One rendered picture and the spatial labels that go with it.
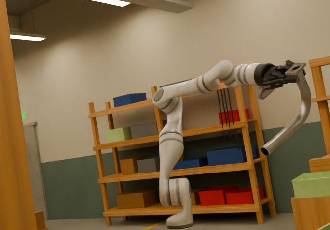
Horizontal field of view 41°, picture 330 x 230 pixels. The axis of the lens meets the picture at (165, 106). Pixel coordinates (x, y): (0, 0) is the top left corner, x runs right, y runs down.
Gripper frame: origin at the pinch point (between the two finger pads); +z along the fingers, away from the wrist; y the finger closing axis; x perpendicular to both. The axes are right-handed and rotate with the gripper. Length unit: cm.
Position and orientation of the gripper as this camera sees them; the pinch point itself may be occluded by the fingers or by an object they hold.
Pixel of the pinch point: (296, 75)
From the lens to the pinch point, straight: 138.3
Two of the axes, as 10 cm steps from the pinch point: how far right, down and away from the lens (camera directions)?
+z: 5.4, 0.8, -8.4
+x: 4.8, 8.0, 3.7
